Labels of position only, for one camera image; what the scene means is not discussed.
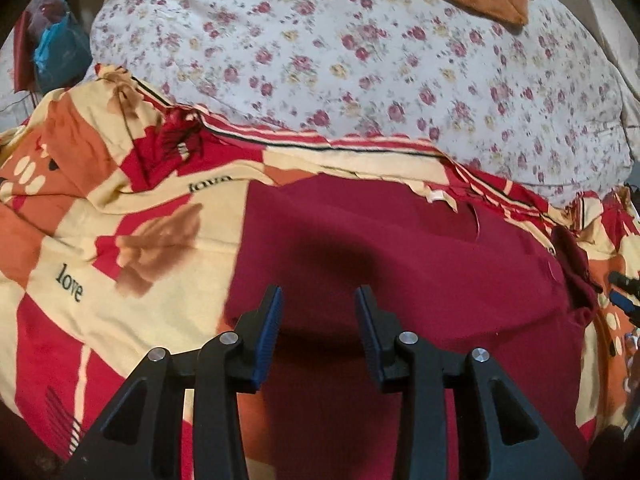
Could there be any floral white quilt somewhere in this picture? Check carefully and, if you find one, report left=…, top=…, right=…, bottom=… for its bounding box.
left=89, top=0, right=635, bottom=208

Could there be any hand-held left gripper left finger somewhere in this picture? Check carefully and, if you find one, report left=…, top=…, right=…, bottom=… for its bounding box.
left=60, top=285, right=284, bottom=480

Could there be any red and yellow printed blanket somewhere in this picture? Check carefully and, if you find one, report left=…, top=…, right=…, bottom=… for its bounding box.
left=0, top=64, right=640, bottom=480

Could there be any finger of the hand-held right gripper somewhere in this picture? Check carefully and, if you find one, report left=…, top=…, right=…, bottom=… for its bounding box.
left=607, top=270, right=640, bottom=297
left=608, top=292, right=640, bottom=317

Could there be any maroon knit garment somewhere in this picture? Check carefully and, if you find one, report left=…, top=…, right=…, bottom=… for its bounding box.
left=224, top=172, right=601, bottom=480

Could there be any blue plastic bag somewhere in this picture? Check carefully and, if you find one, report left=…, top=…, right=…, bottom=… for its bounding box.
left=34, top=12, right=91, bottom=92

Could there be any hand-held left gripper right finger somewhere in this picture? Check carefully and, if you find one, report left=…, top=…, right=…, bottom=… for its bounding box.
left=355, top=285, right=584, bottom=480

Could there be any red hanging cloth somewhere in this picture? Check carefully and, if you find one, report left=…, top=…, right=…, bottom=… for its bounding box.
left=12, top=10, right=36, bottom=93

